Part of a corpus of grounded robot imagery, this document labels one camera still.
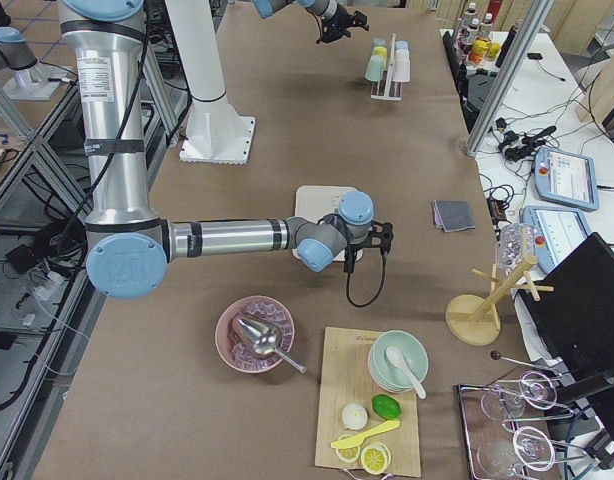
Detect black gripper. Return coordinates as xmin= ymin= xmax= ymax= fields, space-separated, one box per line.
xmin=322 ymin=8 xmax=370 ymax=42
xmin=344 ymin=221 xmax=394 ymax=273

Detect green cup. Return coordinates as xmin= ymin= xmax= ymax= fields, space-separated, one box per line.
xmin=364 ymin=54 xmax=384 ymax=83

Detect grey cup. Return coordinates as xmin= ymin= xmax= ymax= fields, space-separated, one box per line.
xmin=372 ymin=38 xmax=387 ymax=48

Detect yellow cup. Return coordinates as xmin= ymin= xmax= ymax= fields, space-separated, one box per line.
xmin=372 ymin=46 xmax=387 ymax=59

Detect blue cup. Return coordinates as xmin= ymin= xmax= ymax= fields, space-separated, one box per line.
xmin=395 ymin=40 xmax=409 ymax=51

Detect cream white cup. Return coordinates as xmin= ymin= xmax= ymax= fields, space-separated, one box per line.
xmin=395 ymin=49 xmax=410 ymax=64

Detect cream rabbit tray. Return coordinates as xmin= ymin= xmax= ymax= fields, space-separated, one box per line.
xmin=291 ymin=185 xmax=374 ymax=272

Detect pink cup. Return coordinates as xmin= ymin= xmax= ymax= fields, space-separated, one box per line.
xmin=392 ymin=58 xmax=411 ymax=83

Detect wine glass rack tray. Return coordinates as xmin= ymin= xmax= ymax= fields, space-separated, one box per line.
xmin=456 ymin=366 xmax=614 ymax=479

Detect folded grey cloth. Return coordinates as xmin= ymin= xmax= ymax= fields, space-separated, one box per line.
xmin=432 ymin=200 xmax=475 ymax=233

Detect white ceramic spoon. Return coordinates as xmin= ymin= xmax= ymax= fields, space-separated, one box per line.
xmin=386 ymin=346 xmax=427 ymax=400

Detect wooden mug tree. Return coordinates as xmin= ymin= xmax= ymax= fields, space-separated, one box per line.
xmin=445 ymin=255 xmax=554 ymax=346

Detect stacked green bowls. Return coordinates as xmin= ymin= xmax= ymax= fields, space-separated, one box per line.
xmin=367 ymin=330 xmax=429 ymax=393

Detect metal scoop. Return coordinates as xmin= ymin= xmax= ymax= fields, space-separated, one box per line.
xmin=232 ymin=314 xmax=307 ymax=374

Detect green lime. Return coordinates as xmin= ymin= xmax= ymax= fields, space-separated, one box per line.
xmin=371 ymin=394 xmax=402 ymax=420

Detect near teach pendant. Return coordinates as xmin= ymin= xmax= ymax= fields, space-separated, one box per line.
xmin=521 ymin=206 xmax=591 ymax=274

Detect teach pendant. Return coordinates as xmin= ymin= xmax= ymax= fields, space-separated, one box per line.
xmin=534 ymin=146 xmax=599 ymax=211
xmin=521 ymin=206 xmax=591 ymax=274

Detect wooden cutting board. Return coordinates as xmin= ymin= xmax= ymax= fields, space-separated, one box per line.
xmin=315 ymin=327 xmax=422 ymax=477

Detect pink bowl with ice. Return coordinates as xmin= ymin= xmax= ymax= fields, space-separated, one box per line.
xmin=215 ymin=295 xmax=294 ymax=374

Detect far teach pendant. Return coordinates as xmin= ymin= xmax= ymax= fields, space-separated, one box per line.
xmin=534 ymin=146 xmax=599 ymax=211

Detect black monitor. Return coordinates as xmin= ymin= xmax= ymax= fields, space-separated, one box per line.
xmin=519 ymin=232 xmax=614 ymax=376

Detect yellow plastic knife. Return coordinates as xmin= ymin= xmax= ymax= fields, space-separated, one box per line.
xmin=330 ymin=419 xmax=401 ymax=450

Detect lemon slice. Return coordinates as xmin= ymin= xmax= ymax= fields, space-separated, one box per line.
xmin=360 ymin=442 xmax=392 ymax=475

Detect white wire cup rack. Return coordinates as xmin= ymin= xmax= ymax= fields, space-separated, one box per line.
xmin=370 ymin=33 xmax=402 ymax=101

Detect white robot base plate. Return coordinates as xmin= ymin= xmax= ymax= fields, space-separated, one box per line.
xmin=179 ymin=112 xmax=256 ymax=165

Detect aluminium frame post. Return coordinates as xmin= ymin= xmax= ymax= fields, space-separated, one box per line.
xmin=464 ymin=0 xmax=554 ymax=157

